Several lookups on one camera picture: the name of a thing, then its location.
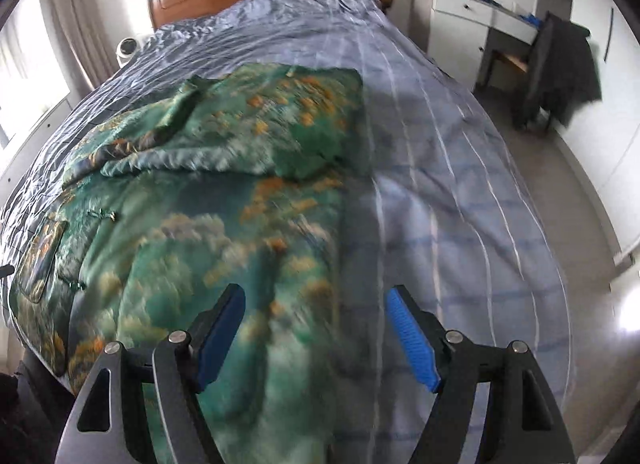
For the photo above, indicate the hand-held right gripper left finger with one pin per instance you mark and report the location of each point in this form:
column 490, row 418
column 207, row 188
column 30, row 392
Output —
column 220, row 339

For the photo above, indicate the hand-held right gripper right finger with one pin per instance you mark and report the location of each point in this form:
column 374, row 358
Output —
column 412, row 339

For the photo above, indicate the green printed jacket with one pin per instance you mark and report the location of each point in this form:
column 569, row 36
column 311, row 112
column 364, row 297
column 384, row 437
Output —
column 200, row 244

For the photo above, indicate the bed with blue checked cover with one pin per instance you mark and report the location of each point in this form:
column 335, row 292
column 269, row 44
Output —
column 450, row 194

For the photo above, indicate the person's dark trousers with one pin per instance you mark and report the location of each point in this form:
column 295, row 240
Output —
column 25, row 419

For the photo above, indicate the white window cabinet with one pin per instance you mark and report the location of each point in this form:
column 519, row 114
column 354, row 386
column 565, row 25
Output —
column 35, row 144

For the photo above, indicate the wooden chair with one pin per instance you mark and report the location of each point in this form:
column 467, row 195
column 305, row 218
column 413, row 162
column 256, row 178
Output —
column 515, row 62

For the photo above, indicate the small white fan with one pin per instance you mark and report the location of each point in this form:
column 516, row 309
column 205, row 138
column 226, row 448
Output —
column 127, row 49

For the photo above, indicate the dark jacket on chair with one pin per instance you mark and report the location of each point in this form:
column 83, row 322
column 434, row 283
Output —
column 565, row 69

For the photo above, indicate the white wardrobe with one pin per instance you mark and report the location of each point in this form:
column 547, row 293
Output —
column 620, row 94

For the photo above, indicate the white desk with drawers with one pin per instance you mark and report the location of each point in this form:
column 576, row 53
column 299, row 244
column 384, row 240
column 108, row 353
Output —
column 450, row 2

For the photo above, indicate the blue desk item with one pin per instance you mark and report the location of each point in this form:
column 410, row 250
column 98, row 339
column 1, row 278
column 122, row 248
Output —
column 531, row 20

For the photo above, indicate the brown curtain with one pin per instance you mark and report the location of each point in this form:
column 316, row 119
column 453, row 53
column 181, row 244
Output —
column 85, row 19

